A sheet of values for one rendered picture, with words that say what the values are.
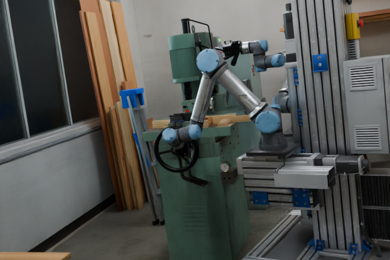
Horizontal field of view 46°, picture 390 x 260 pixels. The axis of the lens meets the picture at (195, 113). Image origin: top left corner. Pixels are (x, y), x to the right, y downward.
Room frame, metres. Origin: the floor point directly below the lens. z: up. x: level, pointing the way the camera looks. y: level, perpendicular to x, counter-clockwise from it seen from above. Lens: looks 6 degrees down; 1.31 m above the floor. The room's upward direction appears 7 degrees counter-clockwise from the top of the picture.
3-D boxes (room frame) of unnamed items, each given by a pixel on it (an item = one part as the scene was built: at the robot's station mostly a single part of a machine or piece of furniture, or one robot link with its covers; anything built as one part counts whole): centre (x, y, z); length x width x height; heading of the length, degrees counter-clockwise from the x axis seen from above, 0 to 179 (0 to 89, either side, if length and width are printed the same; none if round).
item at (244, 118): (3.03, -0.04, 0.92); 0.65 x 0.02 x 0.04; 71
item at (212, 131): (2.95, 0.06, 0.87); 0.61 x 0.30 x 0.06; 71
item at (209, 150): (3.17, -0.01, 0.76); 0.57 x 0.45 x 0.09; 161
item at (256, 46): (2.82, -0.44, 1.36); 0.11 x 0.08 x 0.09; 71
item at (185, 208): (3.17, -0.01, 0.36); 0.58 x 0.45 x 0.71; 161
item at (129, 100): (3.87, 0.46, 0.58); 0.27 x 0.25 x 1.16; 72
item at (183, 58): (3.06, 0.03, 1.35); 0.18 x 0.18 x 0.31
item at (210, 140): (3.00, 0.05, 0.82); 0.40 x 0.21 x 0.04; 71
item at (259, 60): (2.80, -0.45, 1.27); 0.11 x 0.08 x 0.11; 34
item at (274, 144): (2.39, -0.39, 0.87); 0.15 x 0.15 x 0.10
